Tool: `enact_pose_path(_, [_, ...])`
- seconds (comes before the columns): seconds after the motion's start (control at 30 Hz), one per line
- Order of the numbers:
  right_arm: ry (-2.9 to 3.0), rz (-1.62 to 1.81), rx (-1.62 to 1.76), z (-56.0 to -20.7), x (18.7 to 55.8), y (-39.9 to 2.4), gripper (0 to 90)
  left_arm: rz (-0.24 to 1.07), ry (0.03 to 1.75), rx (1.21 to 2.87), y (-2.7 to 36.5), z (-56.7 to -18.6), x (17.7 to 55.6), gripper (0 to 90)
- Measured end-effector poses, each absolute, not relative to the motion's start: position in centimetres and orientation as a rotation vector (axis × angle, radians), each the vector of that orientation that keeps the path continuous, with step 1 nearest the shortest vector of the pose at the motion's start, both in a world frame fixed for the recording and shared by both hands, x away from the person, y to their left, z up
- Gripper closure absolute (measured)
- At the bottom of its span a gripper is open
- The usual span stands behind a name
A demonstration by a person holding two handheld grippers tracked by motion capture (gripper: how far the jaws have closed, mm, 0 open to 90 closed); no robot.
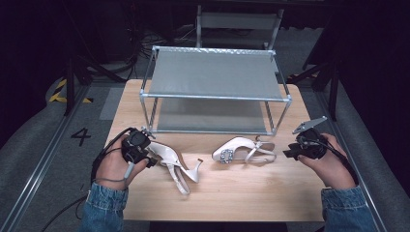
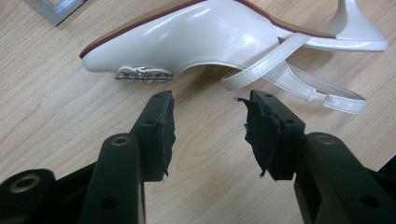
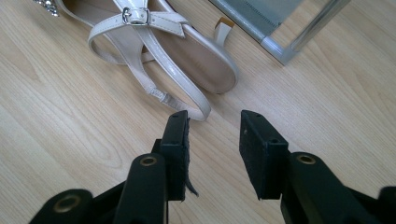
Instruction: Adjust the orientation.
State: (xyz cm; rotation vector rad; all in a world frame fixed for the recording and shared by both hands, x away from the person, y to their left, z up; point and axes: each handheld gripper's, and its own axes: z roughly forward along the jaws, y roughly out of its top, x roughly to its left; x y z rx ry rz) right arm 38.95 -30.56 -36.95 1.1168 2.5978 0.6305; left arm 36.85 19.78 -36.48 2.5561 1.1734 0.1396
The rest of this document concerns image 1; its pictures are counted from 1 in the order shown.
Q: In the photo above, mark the black tripod stand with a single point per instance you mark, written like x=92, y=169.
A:
x=333, y=93
x=70, y=87

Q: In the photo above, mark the person's right hand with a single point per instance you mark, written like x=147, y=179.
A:
x=332, y=170

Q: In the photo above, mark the grey metal shoe rack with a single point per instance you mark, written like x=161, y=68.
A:
x=212, y=72

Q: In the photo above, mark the white slingback high-heel shoe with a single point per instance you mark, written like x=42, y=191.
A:
x=237, y=146
x=167, y=154

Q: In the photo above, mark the grey metal frame stand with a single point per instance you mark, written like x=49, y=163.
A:
x=238, y=21

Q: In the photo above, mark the metal floor rail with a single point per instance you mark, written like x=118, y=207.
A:
x=40, y=167
x=371, y=206

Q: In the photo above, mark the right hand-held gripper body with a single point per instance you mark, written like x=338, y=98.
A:
x=309, y=145

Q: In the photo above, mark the person's left hand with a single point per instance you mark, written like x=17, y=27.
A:
x=111, y=167

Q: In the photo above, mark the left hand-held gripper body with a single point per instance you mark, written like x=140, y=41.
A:
x=137, y=145

